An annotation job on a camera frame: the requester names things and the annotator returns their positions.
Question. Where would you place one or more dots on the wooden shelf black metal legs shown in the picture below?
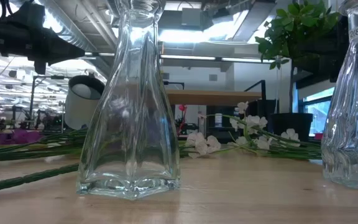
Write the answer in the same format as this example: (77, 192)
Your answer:
(213, 97)

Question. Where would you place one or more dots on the textured clear glass vase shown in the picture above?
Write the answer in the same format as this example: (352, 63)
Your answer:
(353, 140)

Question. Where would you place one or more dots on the red background lamp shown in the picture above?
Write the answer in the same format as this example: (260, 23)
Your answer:
(182, 108)

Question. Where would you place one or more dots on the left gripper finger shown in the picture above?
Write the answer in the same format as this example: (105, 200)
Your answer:
(68, 53)

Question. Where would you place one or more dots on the black background box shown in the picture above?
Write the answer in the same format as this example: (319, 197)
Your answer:
(259, 107)

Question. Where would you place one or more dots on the left wrist camera housing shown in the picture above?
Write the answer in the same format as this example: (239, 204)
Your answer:
(30, 15)

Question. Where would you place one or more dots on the white artificial flower bunch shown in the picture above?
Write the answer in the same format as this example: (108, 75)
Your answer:
(256, 121)

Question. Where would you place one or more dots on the black plant pot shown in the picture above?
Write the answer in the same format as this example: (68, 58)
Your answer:
(291, 124)

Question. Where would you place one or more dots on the white background bottle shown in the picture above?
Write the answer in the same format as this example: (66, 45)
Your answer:
(218, 120)

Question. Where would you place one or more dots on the smooth twisted clear glass vase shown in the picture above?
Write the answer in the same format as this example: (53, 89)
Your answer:
(129, 155)

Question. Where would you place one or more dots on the small red box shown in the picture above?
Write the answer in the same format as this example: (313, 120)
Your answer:
(318, 136)

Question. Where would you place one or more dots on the dark background cabinet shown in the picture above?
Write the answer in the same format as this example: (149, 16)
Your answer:
(225, 109)

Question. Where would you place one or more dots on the long light bar fixture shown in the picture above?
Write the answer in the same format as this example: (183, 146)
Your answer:
(191, 57)

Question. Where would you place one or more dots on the black background stand frame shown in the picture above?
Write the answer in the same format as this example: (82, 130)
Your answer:
(32, 99)

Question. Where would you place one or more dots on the pale flower stem long leaves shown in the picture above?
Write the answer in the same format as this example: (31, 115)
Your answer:
(202, 144)

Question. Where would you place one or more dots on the green leafy plant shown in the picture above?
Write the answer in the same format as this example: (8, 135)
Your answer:
(294, 18)

